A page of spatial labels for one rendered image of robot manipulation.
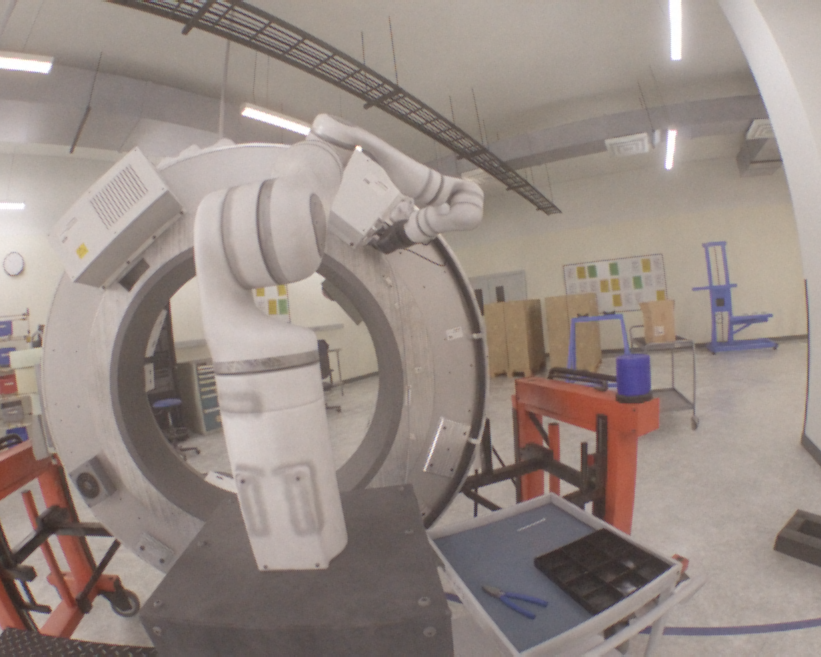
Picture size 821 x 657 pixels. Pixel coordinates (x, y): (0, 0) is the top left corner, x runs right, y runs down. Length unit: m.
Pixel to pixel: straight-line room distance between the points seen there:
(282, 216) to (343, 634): 0.30
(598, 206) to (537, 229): 1.63
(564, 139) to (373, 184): 4.93
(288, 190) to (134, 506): 1.14
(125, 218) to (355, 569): 0.93
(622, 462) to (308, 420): 1.21
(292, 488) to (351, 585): 0.09
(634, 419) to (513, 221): 9.11
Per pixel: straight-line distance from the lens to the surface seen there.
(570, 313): 7.01
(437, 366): 1.16
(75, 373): 1.29
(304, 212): 0.31
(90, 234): 1.10
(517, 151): 5.97
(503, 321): 7.36
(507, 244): 10.13
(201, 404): 5.67
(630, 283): 9.45
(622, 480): 1.44
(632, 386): 1.28
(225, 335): 0.31
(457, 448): 1.22
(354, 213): 1.02
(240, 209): 0.32
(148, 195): 1.06
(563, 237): 9.76
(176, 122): 4.47
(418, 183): 0.76
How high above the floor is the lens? 1.30
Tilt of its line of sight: 2 degrees down
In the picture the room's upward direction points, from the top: 6 degrees counter-clockwise
